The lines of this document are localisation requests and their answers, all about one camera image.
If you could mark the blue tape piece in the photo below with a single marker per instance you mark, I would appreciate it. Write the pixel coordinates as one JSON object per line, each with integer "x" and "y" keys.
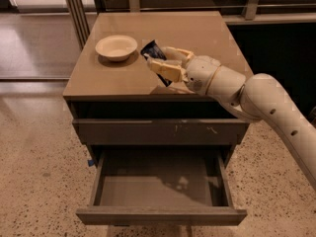
{"x": 91, "y": 163}

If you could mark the metal railing frame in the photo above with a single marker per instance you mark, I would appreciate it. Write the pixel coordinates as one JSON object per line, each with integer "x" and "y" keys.
{"x": 235, "y": 12}

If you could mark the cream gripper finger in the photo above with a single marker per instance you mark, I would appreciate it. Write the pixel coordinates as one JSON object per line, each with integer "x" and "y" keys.
{"x": 177, "y": 54}
{"x": 172, "y": 70}

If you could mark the closed top drawer front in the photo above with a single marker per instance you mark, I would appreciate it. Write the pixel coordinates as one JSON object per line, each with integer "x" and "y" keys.
{"x": 162, "y": 132}

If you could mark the open middle drawer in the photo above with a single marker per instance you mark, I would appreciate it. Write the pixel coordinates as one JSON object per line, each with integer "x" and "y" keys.
{"x": 181, "y": 187}

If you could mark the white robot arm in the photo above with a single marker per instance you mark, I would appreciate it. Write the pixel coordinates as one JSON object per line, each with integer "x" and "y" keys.
{"x": 259, "y": 97}

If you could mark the white paper bowl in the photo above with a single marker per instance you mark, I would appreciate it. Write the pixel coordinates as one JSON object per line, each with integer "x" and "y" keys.
{"x": 116, "y": 48}

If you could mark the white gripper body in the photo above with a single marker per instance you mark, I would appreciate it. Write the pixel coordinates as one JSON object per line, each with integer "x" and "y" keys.
{"x": 200, "y": 71}

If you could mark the grey drawer cabinet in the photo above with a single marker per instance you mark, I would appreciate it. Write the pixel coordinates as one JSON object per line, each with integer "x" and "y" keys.
{"x": 100, "y": 89}

